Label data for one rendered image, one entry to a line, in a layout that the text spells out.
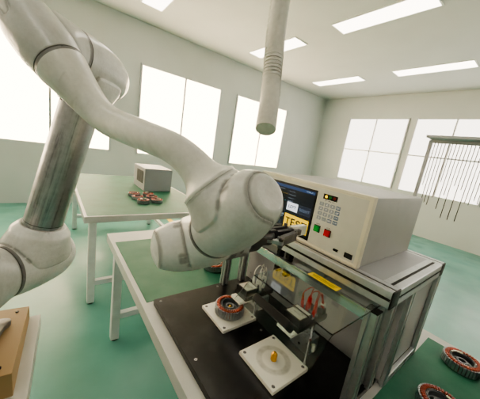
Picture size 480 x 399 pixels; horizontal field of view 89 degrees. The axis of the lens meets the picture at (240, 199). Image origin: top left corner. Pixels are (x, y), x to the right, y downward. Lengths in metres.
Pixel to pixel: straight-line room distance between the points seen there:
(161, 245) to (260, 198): 0.22
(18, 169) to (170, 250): 4.80
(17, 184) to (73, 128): 4.44
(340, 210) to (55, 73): 0.75
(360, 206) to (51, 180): 0.86
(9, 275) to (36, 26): 0.59
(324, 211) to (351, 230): 0.10
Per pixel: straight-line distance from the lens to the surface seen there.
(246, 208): 0.32
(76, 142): 0.83
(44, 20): 0.70
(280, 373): 0.87
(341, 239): 0.77
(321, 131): 8.63
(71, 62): 0.65
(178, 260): 0.47
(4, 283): 0.88
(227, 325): 0.96
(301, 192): 0.84
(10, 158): 5.18
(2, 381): 0.87
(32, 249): 0.91
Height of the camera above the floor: 1.39
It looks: 12 degrees down
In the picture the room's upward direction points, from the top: 9 degrees clockwise
